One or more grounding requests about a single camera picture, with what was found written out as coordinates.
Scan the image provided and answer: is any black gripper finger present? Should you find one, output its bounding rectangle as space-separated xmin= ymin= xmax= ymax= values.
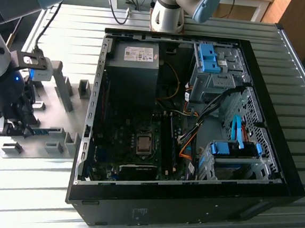
xmin=0 ymin=100 xmax=28 ymax=139
xmin=16 ymin=79 xmax=43 ymax=140

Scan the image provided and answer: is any blue RAM stick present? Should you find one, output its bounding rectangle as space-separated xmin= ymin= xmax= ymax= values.
xmin=31 ymin=126 xmax=62 ymax=139
xmin=165 ymin=115 xmax=182 ymax=173

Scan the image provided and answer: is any black RAM slot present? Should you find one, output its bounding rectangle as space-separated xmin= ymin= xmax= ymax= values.
xmin=155 ymin=111 xmax=175 ymax=176

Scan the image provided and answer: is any grey parts rack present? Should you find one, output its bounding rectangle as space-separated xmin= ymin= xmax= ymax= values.
xmin=0 ymin=56 xmax=95 ymax=166

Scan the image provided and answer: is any green motherboard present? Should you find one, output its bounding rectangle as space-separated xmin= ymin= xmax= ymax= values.
xmin=87 ymin=106 xmax=193 ymax=188

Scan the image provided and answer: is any grey power supply unit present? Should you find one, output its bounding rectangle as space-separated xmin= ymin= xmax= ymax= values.
xmin=102 ymin=38 xmax=162 ymax=115

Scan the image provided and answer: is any CPU socket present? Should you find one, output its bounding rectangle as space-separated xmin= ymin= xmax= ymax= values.
xmin=133 ymin=128 xmax=159 ymax=162

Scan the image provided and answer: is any silver CPU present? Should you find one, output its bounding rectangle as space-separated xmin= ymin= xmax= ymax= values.
xmin=138 ymin=135 xmax=153 ymax=152

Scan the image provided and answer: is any black graphics card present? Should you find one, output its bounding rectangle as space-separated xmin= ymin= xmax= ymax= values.
xmin=117 ymin=161 xmax=159 ymax=183

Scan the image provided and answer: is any black PC case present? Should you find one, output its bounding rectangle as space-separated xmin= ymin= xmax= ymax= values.
xmin=63 ymin=24 xmax=305 ymax=228

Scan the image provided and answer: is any blue drive bay latch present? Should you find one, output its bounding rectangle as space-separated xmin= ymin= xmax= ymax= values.
xmin=195 ymin=43 xmax=224 ymax=74

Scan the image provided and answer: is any grey metal drive cage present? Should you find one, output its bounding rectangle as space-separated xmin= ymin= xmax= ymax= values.
xmin=187 ymin=43 xmax=255 ymax=108

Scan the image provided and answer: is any hard disk in blue carrier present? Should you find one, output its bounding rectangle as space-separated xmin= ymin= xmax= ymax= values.
xmin=209 ymin=139 xmax=263 ymax=161

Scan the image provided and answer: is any brown wooden cabinet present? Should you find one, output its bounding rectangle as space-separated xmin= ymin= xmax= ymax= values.
xmin=259 ymin=0 xmax=305 ymax=62

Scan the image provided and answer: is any black camera cable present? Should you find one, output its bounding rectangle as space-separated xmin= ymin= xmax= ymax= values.
xmin=34 ymin=0 xmax=67 ymax=56

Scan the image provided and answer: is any thin yellow wire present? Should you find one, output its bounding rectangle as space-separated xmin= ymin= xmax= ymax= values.
xmin=156 ymin=61 xmax=183 ymax=104

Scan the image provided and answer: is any orange flat wire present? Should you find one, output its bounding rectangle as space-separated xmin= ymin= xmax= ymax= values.
xmin=178 ymin=137 xmax=198 ymax=160

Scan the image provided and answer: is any black wire bundle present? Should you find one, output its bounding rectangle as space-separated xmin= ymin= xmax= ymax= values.
xmin=178 ymin=80 xmax=245 ymax=151

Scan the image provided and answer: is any blue wire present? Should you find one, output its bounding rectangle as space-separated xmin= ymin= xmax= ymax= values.
xmin=229 ymin=114 xmax=248 ymax=151

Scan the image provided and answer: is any red wire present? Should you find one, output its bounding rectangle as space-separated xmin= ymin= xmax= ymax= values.
xmin=241 ymin=124 xmax=251 ymax=143

